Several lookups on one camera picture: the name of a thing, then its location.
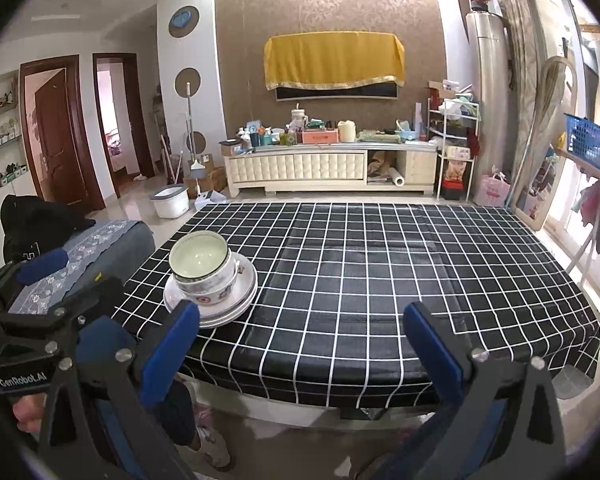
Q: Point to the white dustpan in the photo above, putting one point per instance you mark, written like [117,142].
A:
[210,200]

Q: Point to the tower air conditioner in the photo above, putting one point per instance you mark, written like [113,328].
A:
[487,100]

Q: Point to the pink bag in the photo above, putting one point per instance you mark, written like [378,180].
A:
[492,191]

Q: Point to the black garment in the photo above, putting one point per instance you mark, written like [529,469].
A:
[40,220]

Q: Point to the black checked tablecloth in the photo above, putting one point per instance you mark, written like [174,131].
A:
[380,270]

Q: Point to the clothes drying rack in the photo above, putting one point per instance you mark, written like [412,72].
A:
[587,245]

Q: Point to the arched standing mirror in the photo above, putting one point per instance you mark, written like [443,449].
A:
[545,160]

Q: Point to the pink box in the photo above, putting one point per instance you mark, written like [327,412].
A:
[320,136]

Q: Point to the large pink flowered plate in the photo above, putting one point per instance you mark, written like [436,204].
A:
[215,325]

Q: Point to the white bottle with straw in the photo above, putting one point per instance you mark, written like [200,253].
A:
[298,119]

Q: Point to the white paper roll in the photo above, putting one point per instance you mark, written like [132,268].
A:
[396,179]

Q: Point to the cardboard boxes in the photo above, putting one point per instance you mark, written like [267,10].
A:
[212,175]

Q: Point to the white flat mop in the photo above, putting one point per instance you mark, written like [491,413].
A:
[189,125]

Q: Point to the person's shoe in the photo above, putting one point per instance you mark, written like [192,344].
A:
[215,447]

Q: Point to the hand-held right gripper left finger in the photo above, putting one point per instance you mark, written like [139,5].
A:
[172,350]

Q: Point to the round brown wall decor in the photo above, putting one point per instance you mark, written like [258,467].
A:
[196,141]
[187,81]

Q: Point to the round wall decor blue plate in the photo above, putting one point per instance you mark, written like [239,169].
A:
[184,21]

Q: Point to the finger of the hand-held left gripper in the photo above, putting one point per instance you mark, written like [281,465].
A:
[80,305]
[42,262]

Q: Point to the brown wooden door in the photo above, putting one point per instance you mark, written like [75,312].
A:
[57,130]

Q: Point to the brown door frame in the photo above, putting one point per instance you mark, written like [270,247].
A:
[140,120]

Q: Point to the white metal shelf rack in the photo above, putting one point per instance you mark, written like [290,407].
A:
[452,155]

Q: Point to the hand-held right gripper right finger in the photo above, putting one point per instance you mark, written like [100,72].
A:
[432,350]

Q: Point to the patterned curtain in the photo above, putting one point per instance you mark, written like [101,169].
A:
[517,50]

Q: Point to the blue plastic basket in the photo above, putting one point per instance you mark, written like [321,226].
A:
[592,145]

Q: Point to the cream TV cabinet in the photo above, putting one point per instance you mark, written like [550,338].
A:
[300,167]

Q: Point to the small patterned bowl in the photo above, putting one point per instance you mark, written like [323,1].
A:
[197,255]

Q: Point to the grey flowered sofa cover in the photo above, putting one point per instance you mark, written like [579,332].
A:
[110,245]

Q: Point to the white mop bucket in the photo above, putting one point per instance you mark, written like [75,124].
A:
[170,202]

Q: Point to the person's left hand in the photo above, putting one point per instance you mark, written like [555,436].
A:
[27,410]

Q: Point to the yellow cloth cover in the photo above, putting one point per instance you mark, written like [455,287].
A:
[332,57]

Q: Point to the wall niche shelves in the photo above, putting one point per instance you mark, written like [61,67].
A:
[2,130]

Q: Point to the green tray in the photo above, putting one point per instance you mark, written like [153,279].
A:
[376,135]

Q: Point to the white bowl with red flowers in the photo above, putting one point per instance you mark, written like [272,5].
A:
[210,296]

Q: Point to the blue basin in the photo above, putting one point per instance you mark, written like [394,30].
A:
[406,132]

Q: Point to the cream jar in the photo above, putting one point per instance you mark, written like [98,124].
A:
[346,131]

